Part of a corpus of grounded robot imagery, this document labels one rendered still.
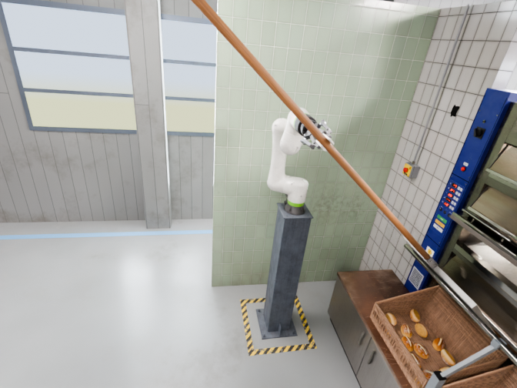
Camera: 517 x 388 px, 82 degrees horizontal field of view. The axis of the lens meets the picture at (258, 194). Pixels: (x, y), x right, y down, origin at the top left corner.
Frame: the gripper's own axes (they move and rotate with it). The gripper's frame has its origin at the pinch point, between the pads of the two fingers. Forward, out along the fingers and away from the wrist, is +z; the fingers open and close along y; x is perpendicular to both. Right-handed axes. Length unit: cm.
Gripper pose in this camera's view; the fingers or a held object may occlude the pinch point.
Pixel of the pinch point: (325, 142)
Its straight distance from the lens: 119.1
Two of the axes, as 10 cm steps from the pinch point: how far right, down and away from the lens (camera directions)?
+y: -7.1, 6.7, 2.3
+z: 1.7, 4.7, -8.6
